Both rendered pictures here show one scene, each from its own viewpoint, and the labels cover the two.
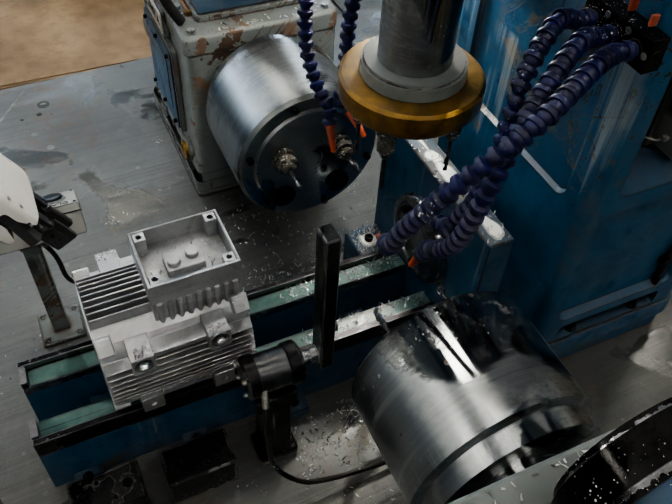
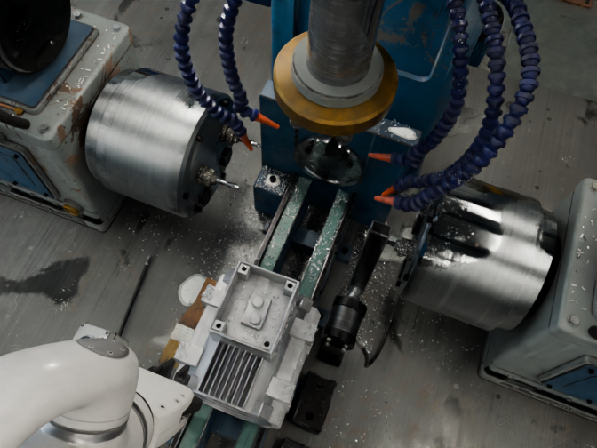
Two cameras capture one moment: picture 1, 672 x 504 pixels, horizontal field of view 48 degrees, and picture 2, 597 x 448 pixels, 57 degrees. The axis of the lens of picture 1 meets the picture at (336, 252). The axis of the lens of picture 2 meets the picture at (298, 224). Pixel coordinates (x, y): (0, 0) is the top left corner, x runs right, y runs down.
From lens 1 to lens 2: 55 cm
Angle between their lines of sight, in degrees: 30
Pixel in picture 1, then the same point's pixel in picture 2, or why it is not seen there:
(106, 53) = not seen: outside the picture
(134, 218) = (77, 287)
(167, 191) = (76, 247)
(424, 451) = (499, 301)
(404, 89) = (362, 95)
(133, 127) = not seen: outside the picture
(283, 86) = (173, 125)
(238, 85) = (129, 146)
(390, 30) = (338, 60)
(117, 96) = not seen: outside the picture
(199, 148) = (91, 203)
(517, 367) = (513, 216)
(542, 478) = (580, 268)
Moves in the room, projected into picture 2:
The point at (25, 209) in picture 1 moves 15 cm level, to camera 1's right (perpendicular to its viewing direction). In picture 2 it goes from (185, 394) to (279, 314)
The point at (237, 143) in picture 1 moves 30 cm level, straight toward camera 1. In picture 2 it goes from (168, 190) to (302, 292)
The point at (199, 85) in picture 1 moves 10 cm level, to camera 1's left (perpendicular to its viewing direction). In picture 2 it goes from (73, 162) to (23, 192)
